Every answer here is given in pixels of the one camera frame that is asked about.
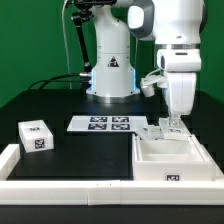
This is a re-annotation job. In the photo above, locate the white U-shaped fence frame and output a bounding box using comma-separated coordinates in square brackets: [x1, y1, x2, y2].
[0, 144, 224, 205]

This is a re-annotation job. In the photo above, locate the white marker plate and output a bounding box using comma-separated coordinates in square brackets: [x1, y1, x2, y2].
[67, 116, 148, 132]

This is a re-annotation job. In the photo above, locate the white hanging cable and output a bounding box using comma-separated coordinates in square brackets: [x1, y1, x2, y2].
[61, 0, 74, 90]

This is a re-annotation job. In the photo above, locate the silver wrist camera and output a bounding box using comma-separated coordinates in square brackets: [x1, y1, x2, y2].
[140, 75, 167, 97]

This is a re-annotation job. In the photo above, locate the white cabinet body box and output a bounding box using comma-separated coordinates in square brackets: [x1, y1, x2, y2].
[132, 135, 215, 181]

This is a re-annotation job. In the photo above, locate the black cable bundle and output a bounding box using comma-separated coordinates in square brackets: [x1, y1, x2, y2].
[27, 73, 92, 91]

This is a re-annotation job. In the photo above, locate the white cabinet door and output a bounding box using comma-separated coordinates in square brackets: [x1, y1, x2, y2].
[159, 117, 191, 141]
[136, 125, 163, 140]

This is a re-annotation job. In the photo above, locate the white cabinet top block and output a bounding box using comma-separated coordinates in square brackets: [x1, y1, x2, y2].
[18, 120, 54, 153]

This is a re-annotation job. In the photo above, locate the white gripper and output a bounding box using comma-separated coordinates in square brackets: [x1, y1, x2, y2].
[157, 49, 202, 127]

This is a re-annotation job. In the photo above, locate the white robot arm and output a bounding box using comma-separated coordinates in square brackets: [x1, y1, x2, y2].
[87, 0, 205, 126]

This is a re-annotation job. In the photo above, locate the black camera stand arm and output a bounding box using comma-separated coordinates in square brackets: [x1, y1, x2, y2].
[71, 0, 117, 73]

